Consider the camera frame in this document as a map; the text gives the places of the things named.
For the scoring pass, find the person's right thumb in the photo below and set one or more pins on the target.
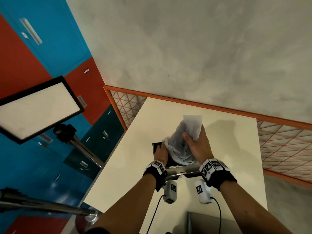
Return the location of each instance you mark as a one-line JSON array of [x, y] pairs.
[[188, 139]]

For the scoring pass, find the clear plastic bag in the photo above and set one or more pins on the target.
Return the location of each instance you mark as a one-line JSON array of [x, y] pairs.
[[181, 143]]

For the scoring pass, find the silver metal stand pole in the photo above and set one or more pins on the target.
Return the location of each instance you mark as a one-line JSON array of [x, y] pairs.
[[43, 205]]

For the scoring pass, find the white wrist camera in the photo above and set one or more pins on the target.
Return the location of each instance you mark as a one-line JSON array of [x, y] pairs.
[[170, 191], [201, 191]]

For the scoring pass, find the black-framed light panel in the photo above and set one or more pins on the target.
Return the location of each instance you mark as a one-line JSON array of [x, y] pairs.
[[36, 110]]

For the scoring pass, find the person's left fingers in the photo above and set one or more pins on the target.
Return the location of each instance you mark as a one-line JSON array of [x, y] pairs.
[[162, 144]]

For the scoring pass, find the person's left forearm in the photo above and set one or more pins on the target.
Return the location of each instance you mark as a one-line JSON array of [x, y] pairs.
[[126, 207]]

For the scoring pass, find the orange mesh fence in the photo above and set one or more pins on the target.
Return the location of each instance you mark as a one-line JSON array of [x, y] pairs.
[[282, 143]]

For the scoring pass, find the person's right forearm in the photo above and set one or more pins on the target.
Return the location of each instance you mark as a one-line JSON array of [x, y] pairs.
[[248, 212]]

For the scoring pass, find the person's right hand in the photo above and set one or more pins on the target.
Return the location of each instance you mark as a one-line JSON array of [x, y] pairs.
[[201, 149]]

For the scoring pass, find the blue red green locker cabinet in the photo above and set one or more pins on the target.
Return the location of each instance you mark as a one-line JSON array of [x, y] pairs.
[[48, 46]]

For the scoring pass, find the person's left hand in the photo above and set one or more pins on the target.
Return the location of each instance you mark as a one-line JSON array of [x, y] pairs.
[[160, 154]]

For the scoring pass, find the light panel tripod stand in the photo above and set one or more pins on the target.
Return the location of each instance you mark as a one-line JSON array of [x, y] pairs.
[[78, 144]]

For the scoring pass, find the grey box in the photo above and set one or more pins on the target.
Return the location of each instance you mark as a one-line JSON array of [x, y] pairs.
[[207, 224]]

